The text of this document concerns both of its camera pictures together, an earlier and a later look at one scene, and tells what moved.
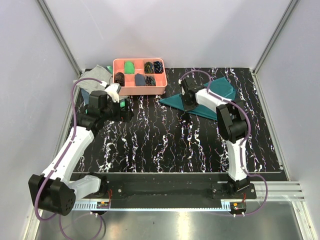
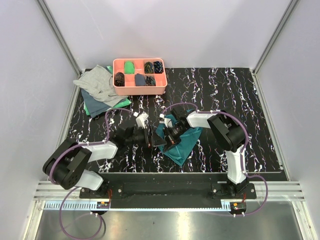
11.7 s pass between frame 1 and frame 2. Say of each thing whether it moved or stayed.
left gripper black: moved
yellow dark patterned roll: stayed
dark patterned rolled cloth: stayed
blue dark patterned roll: stayed
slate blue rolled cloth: stayed
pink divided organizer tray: stayed
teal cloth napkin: moved
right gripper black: moved
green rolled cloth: stayed
